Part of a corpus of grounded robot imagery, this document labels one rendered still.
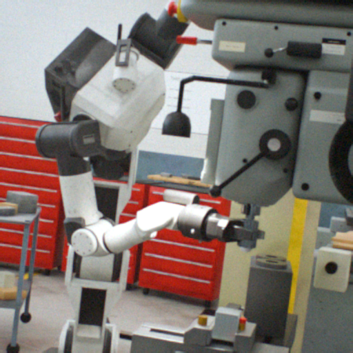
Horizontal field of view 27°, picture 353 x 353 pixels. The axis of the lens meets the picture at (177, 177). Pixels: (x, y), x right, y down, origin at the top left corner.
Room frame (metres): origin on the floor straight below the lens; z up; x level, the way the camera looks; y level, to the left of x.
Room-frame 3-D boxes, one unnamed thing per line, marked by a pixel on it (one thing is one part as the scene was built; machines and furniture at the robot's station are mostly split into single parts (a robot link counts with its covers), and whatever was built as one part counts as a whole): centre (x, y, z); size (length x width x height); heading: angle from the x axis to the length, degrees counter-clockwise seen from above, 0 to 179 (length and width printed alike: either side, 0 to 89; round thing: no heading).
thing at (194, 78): (1.63, -0.09, 1.58); 0.17 x 0.01 x 0.01; 81
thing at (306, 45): (1.64, -0.22, 1.66); 0.12 x 0.04 x 0.04; 76
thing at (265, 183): (1.78, -0.19, 1.47); 0.21 x 0.19 x 0.32; 166
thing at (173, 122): (1.81, 0.02, 1.48); 0.07 x 0.07 x 0.06
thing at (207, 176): (1.81, -0.08, 1.45); 0.04 x 0.04 x 0.21; 76
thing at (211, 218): (1.84, -0.11, 1.23); 0.13 x 0.12 x 0.10; 145
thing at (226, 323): (1.64, -0.15, 1.04); 0.06 x 0.05 x 0.06; 169
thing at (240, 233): (1.76, -0.17, 1.23); 0.06 x 0.02 x 0.03; 55
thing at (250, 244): (1.78, -0.19, 1.23); 0.05 x 0.05 x 0.06
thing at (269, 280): (2.12, -0.30, 1.03); 0.22 x 0.12 x 0.20; 174
